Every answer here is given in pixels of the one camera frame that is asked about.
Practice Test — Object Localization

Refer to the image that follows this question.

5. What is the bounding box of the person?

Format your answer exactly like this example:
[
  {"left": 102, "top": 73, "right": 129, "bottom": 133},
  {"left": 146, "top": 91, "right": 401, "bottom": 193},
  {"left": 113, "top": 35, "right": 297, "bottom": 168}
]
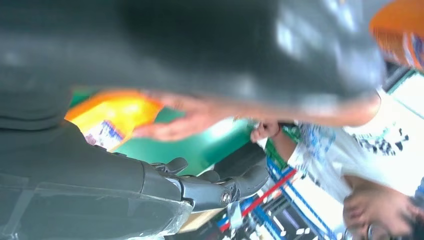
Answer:
[{"left": 132, "top": 89, "right": 424, "bottom": 240}]

